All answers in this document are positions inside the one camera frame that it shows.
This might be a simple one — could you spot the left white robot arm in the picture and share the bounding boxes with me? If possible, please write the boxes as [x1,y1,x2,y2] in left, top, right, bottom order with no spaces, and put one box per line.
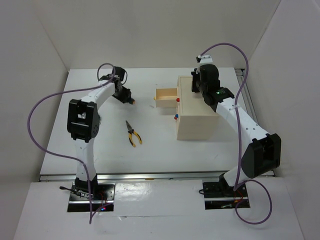
[67,66,135,200]

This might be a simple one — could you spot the aluminium front rail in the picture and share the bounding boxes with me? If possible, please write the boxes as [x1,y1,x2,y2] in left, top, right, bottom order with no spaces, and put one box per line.
[39,171,224,182]

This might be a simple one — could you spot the beige small yellow-knob drawer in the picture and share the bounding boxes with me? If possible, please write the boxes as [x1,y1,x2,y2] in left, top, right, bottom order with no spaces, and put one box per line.
[155,88,178,108]

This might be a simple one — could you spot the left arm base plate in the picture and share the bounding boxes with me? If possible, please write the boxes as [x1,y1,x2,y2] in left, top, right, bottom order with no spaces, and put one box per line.
[59,181,116,213]

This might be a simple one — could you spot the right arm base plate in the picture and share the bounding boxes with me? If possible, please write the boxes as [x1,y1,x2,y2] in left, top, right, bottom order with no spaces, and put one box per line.
[198,182,250,210]

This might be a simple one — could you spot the yellow black pliers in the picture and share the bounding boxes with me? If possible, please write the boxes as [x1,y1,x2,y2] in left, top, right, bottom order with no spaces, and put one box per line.
[125,120,143,148]

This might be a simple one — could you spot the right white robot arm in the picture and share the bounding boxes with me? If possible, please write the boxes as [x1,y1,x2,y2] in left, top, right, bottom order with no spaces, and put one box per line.
[191,63,282,197]

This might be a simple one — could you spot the aluminium side rail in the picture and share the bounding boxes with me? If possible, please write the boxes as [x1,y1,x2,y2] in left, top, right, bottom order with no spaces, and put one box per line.
[234,67,256,113]

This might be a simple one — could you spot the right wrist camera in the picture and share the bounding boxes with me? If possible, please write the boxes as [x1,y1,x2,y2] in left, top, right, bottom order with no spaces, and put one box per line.
[196,55,213,65]

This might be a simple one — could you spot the beige drawer cabinet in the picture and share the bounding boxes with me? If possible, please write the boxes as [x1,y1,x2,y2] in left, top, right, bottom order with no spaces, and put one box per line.
[176,76,219,141]

